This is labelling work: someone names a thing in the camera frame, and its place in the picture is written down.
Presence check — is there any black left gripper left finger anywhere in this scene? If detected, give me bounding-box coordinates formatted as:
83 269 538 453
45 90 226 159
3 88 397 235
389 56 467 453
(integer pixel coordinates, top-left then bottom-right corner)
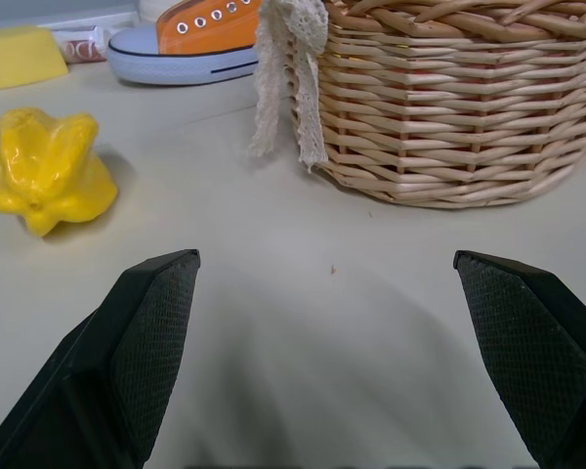
0 249 201 469

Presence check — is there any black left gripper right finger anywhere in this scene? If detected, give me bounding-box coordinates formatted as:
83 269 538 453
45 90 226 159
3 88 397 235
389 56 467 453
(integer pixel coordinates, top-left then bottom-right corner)
452 250 586 469

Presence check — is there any yellow star-shaped toy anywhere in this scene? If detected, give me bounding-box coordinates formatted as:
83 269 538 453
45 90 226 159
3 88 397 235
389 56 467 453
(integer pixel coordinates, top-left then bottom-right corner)
0 107 119 238

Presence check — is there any woven wicker basket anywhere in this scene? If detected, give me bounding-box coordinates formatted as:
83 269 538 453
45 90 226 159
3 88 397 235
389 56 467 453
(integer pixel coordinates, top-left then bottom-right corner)
286 0 586 210

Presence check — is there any white printed package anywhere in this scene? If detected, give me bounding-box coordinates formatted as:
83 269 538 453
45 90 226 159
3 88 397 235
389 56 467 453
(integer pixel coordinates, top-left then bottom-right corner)
51 24 123 64

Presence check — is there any yellow sponge block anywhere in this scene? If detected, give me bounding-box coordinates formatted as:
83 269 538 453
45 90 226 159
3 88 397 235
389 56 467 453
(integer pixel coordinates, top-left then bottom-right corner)
0 26 70 92

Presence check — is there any orange and white sneaker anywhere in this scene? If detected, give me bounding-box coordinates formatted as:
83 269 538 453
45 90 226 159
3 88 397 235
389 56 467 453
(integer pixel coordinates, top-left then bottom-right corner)
106 0 266 87

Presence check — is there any cream lace ribbon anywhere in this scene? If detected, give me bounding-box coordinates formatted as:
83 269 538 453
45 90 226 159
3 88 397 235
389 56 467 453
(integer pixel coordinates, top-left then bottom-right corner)
246 0 331 174

